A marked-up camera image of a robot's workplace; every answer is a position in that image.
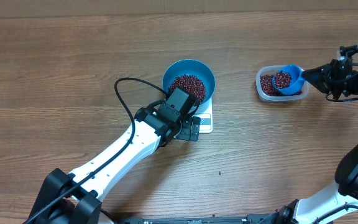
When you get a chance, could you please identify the blue plastic measuring scoop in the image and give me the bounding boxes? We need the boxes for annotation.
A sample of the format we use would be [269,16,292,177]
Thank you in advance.
[276,65,305,95]

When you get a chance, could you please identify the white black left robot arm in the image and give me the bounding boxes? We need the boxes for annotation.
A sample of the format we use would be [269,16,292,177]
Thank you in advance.
[26,88,200,223]

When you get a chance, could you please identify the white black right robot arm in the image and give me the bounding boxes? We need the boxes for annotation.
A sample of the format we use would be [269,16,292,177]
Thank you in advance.
[246,45,358,223]

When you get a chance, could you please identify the white kitchen scale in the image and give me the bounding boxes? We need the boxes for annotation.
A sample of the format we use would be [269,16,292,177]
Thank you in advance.
[195,98,213,134]

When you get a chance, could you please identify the red beans in scoop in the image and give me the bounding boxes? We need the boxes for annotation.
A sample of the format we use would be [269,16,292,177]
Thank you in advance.
[272,71,292,89]

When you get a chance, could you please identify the red beans in bowl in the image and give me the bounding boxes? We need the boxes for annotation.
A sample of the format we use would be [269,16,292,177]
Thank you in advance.
[168,74,206,103]

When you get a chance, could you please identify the blue metal bowl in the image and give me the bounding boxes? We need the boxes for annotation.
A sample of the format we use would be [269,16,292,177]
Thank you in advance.
[162,59,216,114]

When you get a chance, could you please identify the clear plastic container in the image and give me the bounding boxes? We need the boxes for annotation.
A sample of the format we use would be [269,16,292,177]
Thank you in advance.
[255,65,310,103]

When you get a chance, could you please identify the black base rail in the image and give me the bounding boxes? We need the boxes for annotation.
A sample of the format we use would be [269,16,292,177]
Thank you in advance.
[115,213,278,224]

